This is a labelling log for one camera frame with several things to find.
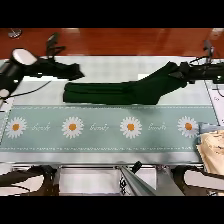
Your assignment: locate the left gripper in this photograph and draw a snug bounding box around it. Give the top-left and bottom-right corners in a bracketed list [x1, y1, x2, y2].
[53, 61, 85, 81]

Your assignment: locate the dark green garment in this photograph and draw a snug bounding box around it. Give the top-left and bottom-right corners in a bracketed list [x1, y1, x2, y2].
[62, 61, 189, 106]

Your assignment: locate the cream garment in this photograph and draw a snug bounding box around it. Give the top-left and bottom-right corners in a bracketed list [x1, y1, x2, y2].
[195, 129, 224, 177]

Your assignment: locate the black cable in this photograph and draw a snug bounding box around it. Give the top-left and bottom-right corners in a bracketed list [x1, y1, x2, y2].
[9, 79, 53, 100]

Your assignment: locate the silver frame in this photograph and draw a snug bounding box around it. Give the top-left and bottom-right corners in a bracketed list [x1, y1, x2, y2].
[0, 80, 224, 197]

